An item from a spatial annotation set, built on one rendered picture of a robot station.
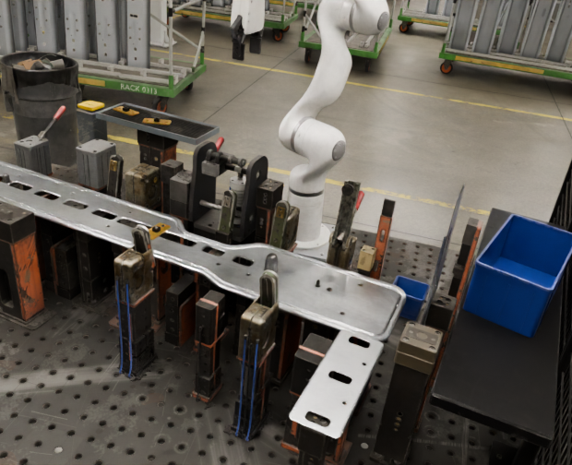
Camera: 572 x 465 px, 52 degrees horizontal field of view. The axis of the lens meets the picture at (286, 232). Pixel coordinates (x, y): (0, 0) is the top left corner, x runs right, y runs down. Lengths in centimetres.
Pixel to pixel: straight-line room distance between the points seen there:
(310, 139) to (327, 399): 90
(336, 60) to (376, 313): 80
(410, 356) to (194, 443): 54
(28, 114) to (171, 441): 311
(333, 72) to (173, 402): 103
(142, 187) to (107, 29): 417
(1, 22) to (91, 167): 429
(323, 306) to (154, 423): 49
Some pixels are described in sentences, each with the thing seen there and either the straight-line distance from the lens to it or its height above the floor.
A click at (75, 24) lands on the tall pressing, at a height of 62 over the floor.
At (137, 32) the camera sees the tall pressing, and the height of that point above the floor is 62.
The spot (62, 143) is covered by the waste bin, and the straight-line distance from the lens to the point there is 431.
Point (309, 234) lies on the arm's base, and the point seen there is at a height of 82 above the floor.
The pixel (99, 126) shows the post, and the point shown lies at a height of 109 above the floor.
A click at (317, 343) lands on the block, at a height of 98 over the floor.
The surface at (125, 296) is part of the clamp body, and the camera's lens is 144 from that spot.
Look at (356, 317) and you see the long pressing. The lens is 133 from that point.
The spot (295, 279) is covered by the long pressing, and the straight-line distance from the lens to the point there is 142.
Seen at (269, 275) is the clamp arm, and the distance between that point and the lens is 122.
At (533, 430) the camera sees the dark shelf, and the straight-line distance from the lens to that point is 117.
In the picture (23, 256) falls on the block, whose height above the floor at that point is 91.
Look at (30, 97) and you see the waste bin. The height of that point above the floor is 54.
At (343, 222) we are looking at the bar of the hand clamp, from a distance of 147.
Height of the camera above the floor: 180
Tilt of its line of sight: 30 degrees down
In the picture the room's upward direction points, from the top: 6 degrees clockwise
